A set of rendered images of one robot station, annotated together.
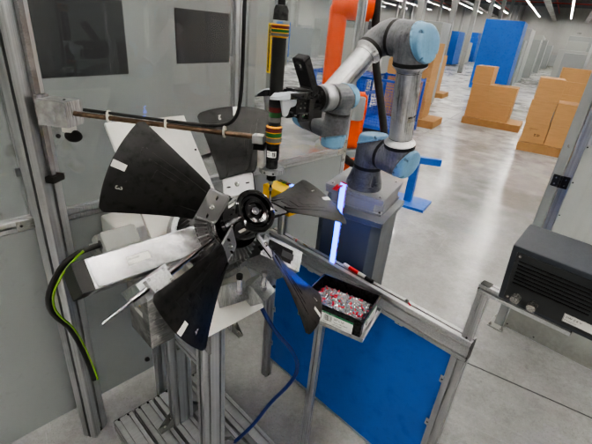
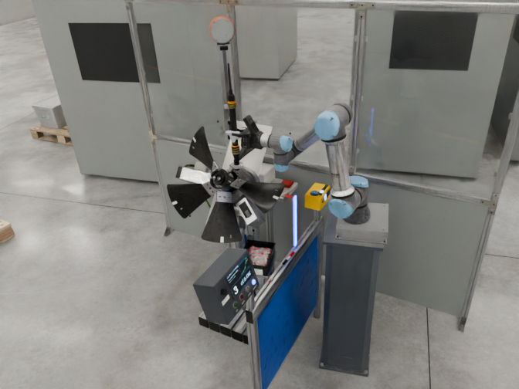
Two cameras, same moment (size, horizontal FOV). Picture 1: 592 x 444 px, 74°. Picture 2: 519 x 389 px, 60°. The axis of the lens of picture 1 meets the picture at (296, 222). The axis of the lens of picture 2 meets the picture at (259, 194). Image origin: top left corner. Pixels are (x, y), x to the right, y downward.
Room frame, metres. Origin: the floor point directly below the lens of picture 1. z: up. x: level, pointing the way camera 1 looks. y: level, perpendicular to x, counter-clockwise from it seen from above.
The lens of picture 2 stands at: (0.70, -2.08, 2.41)
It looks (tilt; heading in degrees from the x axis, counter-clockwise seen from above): 31 degrees down; 78
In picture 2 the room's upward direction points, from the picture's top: 3 degrees counter-clockwise
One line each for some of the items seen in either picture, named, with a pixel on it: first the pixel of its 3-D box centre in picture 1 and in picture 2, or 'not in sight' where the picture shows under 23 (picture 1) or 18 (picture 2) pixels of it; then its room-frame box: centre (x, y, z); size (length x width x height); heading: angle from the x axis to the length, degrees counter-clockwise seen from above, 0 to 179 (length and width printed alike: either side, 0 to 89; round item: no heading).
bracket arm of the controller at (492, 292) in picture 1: (523, 306); not in sight; (0.88, -0.63, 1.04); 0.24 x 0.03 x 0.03; 48
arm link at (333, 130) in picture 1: (330, 128); (283, 158); (1.26, -0.08, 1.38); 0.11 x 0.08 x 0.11; 41
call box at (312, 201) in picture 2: (284, 198); (317, 197); (1.50, 0.06, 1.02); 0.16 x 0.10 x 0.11; 48
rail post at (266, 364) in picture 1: (270, 314); (317, 275); (1.53, 0.08, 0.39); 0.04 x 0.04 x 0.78; 48
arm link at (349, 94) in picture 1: (340, 98); (280, 143); (1.24, -0.10, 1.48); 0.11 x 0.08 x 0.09; 138
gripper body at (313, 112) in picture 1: (304, 101); (252, 138); (1.12, 0.01, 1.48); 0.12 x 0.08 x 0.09; 138
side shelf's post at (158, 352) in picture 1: (156, 330); (269, 236); (1.32, 0.57, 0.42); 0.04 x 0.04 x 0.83; 48
